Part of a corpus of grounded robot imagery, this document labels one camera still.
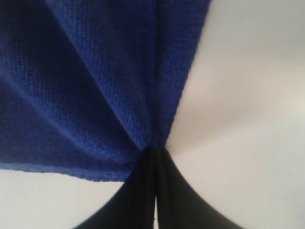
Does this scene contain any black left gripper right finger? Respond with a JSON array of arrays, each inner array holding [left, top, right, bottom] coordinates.
[[155, 149, 238, 229]]

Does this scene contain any blue towel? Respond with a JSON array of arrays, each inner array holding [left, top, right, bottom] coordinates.
[[0, 0, 210, 181]]

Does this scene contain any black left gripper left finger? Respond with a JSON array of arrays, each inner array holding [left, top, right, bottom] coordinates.
[[76, 148, 155, 229]]

